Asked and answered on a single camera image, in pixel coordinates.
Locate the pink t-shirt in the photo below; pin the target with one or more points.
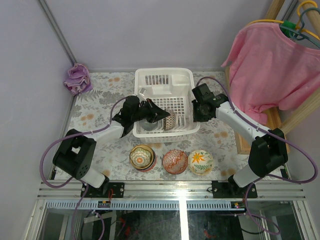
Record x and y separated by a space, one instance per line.
272 65

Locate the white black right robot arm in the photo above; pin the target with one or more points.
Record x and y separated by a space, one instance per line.
267 151

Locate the yellow clothes hanger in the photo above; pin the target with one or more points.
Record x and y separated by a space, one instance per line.
289 26

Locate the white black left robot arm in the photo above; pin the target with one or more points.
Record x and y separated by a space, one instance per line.
75 153

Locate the crumpled purple cloth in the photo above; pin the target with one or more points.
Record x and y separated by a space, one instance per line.
79 80

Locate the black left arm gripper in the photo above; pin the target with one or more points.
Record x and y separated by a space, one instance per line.
149 111

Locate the green clothes hanger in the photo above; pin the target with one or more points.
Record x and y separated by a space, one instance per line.
297 31

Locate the aluminium rail frame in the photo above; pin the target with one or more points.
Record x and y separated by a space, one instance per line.
141 190

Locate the white plastic dish rack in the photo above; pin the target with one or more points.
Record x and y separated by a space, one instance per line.
169 88

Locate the tan bowl under scalloped bowl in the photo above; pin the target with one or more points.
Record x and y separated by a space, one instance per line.
153 161

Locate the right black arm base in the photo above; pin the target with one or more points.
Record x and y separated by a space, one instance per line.
229 189

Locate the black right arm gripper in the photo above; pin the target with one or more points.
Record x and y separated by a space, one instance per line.
197 118

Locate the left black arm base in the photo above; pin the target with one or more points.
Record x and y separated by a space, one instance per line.
108 190

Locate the yellow flower ceramic bowl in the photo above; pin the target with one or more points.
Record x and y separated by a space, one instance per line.
200 162

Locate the wooden clothes rack frame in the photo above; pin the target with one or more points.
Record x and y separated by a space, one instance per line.
287 100

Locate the red patterned ceramic bowl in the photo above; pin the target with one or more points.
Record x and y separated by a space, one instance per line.
175 161

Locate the scalloped green orange bowl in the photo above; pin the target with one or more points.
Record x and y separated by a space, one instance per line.
140 157

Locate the tan patterned ceramic bowl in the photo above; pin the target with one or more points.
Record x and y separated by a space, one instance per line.
170 121

